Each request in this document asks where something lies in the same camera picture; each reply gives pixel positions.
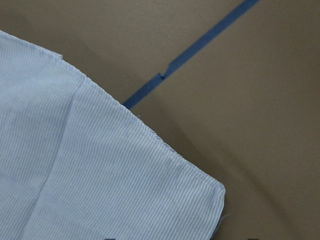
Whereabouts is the blue striped button shirt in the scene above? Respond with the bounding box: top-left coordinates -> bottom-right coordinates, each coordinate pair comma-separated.
0,32 -> 226,240

